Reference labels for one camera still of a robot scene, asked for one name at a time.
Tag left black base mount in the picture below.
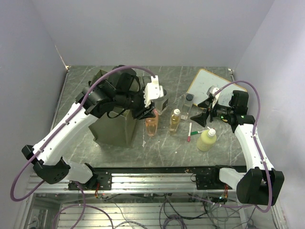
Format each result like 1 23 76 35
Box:
68 166 112 191

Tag olive canvas bag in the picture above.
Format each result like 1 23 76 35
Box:
89 69 140 148

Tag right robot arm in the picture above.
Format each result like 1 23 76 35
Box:
191 86 285 206

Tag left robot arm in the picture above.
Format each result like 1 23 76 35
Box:
22 65 163 189

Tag green marker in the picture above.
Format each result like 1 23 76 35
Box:
190 130 204 135

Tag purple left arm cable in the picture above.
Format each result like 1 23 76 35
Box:
10 65 159 200

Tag small whiteboard yellow frame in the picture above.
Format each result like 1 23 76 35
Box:
187 69 246 106

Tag orange bottle pink cap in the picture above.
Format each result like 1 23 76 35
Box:
145 109 159 136

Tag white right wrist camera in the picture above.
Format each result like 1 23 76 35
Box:
207 86 219 108

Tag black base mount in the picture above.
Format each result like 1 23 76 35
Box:
68 166 112 191
190 165 233 190

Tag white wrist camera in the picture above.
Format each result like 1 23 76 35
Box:
143 75 164 108
207 86 219 108

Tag clear bottle with black label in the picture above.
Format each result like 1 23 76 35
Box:
154 89 169 115

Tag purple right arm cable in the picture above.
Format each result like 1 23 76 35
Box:
215 80 274 213

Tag aluminium rail frame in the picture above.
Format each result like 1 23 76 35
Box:
26 173 224 194

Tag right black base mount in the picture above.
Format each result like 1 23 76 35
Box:
190 165 233 190

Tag loose cables under table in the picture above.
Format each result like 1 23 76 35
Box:
51 190 241 229

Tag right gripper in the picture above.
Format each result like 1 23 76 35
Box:
191 97 234 126

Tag yellow pump bottle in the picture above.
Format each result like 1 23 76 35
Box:
196 127 217 152

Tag small clear bottle grey cap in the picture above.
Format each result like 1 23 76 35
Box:
181 93 194 120

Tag pink marker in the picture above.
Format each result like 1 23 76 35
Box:
187 122 192 142

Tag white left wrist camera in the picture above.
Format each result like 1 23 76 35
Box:
143 75 164 108

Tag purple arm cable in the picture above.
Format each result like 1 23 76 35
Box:
10 65 159 200
215 80 274 213

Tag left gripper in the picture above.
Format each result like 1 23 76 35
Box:
115 85 156 120

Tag amber bottle white cap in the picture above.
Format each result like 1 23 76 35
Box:
169 109 181 135

